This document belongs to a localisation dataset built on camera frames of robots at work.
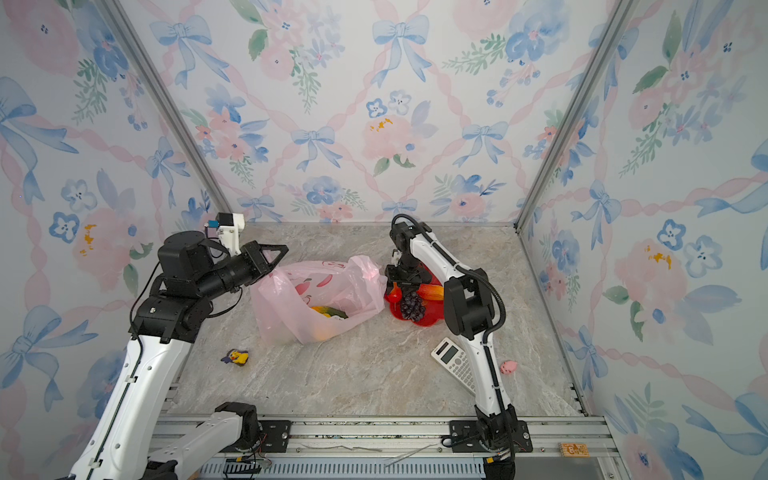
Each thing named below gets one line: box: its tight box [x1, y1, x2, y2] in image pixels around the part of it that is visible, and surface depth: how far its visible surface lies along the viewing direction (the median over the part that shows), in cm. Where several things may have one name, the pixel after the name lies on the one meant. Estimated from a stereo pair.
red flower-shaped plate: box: [384, 291, 445, 327], surface depth 96 cm
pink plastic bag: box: [250, 255, 388, 345], surface depth 75 cm
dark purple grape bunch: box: [401, 291, 426, 322], surface depth 94 cm
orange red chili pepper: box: [416, 284, 445, 301], surface depth 99 cm
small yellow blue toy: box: [220, 349, 249, 366], surface depth 87 cm
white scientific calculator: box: [431, 337, 476, 395], surface depth 87 cm
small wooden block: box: [561, 443, 591, 458], surface depth 73 cm
